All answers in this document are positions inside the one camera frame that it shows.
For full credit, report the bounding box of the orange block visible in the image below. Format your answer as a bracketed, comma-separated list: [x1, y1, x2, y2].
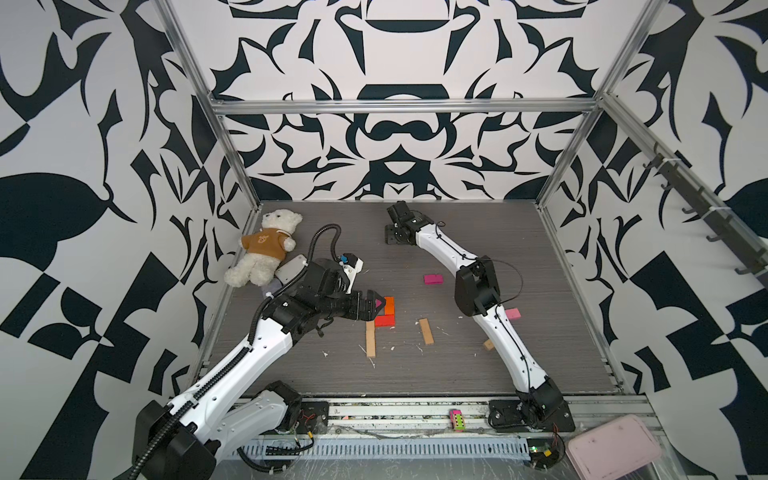
[384, 296, 395, 316]

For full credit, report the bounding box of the red block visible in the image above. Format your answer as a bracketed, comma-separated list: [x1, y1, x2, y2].
[374, 315, 396, 328]

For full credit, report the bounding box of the magenta block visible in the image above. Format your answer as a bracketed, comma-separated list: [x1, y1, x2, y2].
[423, 274, 444, 285]

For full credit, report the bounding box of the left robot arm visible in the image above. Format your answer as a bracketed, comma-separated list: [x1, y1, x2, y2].
[121, 254, 385, 479]

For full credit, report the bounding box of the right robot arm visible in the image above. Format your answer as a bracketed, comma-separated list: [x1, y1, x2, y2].
[385, 201, 575, 432]

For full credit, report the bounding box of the white rectangular case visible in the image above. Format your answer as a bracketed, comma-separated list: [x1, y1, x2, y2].
[275, 254, 307, 285]

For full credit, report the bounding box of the grey cylindrical pouch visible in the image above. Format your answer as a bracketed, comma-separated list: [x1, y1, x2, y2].
[261, 278, 282, 298]

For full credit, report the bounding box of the white teddy bear brown shirt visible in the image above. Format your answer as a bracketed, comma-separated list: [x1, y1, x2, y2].
[224, 209, 303, 288]

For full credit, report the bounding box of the green circuit board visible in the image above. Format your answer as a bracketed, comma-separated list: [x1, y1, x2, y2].
[527, 435, 566, 471]

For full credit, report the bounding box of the pink tray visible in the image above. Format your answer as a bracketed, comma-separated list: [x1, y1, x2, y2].
[566, 415, 662, 480]

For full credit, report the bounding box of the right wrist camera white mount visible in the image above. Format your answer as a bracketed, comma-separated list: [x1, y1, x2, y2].
[387, 201, 415, 225]

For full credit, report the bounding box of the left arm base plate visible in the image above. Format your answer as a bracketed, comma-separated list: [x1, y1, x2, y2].
[281, 401, 330, 435]

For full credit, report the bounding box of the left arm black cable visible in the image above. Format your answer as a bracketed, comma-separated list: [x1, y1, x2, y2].
[119, 224, 346, 480]

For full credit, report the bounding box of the white cable duct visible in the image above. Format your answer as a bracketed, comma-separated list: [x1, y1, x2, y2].
[243, 437, 530, 461]

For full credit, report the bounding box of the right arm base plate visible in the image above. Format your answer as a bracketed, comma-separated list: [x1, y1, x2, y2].
[487, 400, 576, 433]

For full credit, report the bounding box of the wall hook rail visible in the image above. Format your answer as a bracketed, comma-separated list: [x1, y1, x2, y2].
[643, 141, 767, 289]

